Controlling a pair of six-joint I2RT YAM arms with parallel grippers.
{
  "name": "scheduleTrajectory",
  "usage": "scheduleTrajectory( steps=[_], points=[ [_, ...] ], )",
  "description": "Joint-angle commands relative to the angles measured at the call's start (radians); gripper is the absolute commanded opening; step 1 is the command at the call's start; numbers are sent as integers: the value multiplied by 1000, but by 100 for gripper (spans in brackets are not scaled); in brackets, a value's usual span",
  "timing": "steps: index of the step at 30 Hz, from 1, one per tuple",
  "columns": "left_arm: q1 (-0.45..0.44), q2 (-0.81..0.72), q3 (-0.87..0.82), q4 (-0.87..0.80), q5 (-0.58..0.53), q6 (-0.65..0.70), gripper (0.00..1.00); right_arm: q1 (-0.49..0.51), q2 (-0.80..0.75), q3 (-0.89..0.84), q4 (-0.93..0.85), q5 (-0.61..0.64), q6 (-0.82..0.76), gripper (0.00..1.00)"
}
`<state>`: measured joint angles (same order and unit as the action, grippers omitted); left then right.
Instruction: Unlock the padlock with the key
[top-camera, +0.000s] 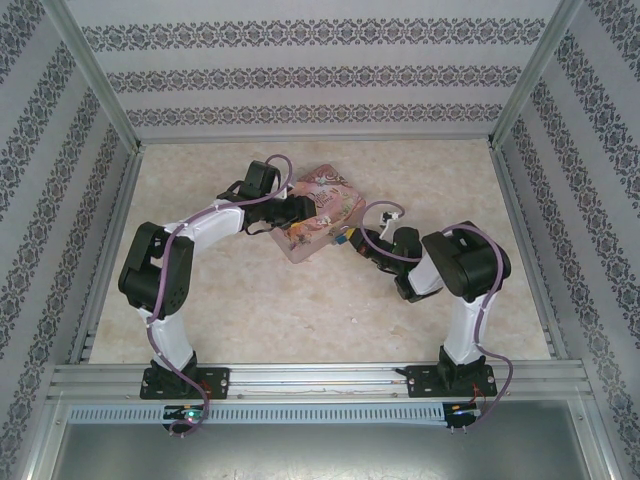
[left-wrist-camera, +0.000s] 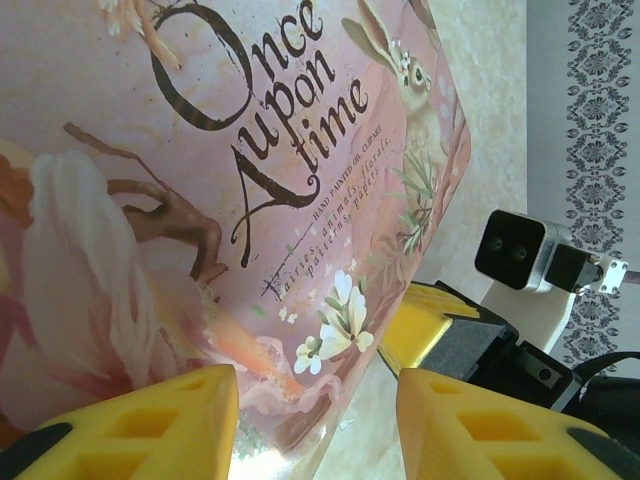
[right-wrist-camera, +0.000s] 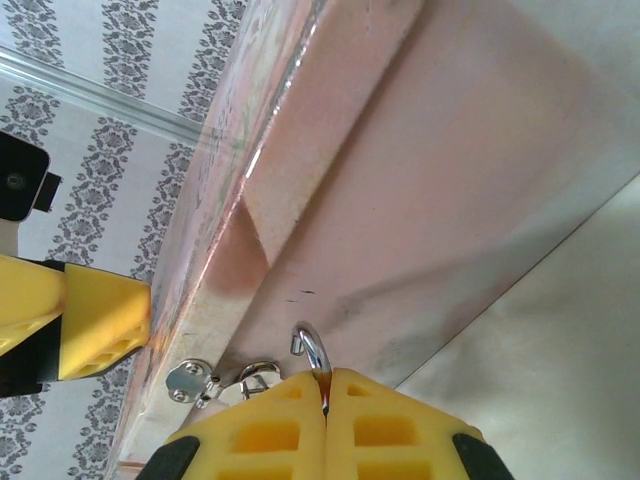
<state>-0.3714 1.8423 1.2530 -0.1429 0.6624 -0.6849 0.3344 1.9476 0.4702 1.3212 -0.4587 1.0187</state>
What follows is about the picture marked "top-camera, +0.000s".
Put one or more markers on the pink illustrated tin box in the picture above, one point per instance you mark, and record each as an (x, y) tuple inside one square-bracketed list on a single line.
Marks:
[(330, 200)]

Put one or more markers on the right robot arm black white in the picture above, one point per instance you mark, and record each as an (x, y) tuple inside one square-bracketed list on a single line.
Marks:
[(465, 260)]

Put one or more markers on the small circuit board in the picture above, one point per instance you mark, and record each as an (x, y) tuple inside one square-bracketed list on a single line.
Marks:
[(187, 414), (462, 411)]

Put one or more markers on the grey metal sheet panel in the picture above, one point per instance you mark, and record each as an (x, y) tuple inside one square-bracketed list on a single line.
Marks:
[(320, 455)]

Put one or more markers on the right wrist camera silver bracket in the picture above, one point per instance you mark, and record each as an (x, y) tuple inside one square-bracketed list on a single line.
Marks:
[(387, 231)]

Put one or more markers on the wrist camera silver bracket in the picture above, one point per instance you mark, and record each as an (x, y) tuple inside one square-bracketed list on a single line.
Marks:
[(387, 231), (285, 192)]

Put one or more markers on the left wrist camera silver bracket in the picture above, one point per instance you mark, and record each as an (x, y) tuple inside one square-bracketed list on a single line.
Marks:
[(285, 192)]

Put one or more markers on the aluminium cross rail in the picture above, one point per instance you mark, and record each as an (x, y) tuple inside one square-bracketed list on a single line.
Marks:
[(315, 141)]

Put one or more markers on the aluminium side rail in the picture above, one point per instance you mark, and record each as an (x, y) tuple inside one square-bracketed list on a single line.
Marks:
[(514, 200), (120, 215)]

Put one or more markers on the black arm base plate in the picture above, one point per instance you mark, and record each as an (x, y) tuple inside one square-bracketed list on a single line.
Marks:
[(220, 382), (417, 382)]

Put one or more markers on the wide aluminium mounting rail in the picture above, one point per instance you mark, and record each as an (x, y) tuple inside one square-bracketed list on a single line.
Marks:
[(310, 380)]

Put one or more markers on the aluminium frame post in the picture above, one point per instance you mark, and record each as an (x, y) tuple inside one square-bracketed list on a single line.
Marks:
[(95, 80), (537, 75)]

